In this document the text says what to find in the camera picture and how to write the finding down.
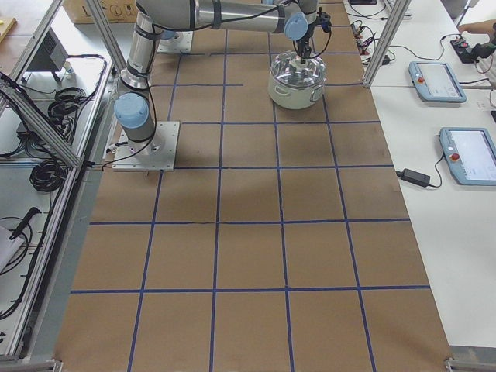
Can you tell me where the cardboard box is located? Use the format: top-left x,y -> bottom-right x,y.
62,0 -> 138,24

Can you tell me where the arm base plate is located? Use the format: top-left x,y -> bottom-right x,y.
111,121 -> 180,171
157,30 -> 193,54

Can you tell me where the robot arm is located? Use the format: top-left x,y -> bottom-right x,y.
114,0 -> 332,156

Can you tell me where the black power brick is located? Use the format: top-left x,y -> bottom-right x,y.
396,168 -> 430,188

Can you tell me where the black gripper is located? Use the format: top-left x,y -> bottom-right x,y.
296,7 -> 332,64

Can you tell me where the aluminium frame post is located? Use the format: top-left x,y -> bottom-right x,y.
363,0 -> 411,88

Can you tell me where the far teach pendant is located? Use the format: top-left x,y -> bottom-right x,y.
408,61 -> 467,103

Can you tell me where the teach pendant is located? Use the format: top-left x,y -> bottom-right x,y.
408,61 -> 467,103
439,127 -> 495,186

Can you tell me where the glass pot lid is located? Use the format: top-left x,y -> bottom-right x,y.
270,51 -> 326,89

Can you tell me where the pale green cooking pot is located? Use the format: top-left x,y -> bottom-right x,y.
268,74 -> 326,110

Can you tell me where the near teach pendant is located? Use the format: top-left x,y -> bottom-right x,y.
439,127 -> 495,186

